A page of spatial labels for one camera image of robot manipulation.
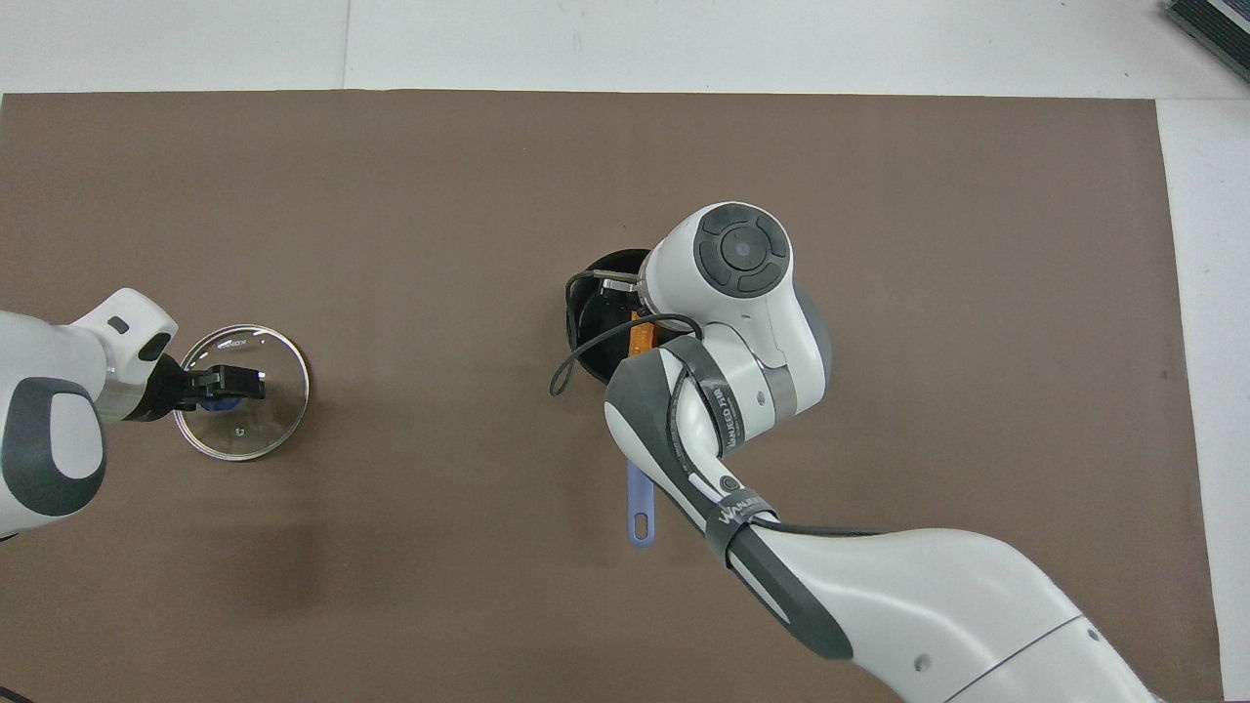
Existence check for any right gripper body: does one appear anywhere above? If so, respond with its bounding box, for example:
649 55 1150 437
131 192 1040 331
597 272 648 307

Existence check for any dark grey ribbed device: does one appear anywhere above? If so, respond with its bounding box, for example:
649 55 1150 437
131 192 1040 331
1162 0 1250 58

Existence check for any glass lid with purple knob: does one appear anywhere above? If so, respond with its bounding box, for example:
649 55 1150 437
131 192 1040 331
172 324 312 462

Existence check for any brown table mat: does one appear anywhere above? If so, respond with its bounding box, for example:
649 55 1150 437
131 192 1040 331
0 90 1227 703

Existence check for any pot with purple handle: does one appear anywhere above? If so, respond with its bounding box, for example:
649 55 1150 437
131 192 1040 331
564 248 685 548

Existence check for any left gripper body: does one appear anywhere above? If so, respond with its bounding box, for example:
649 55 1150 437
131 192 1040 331
73 288 198 423

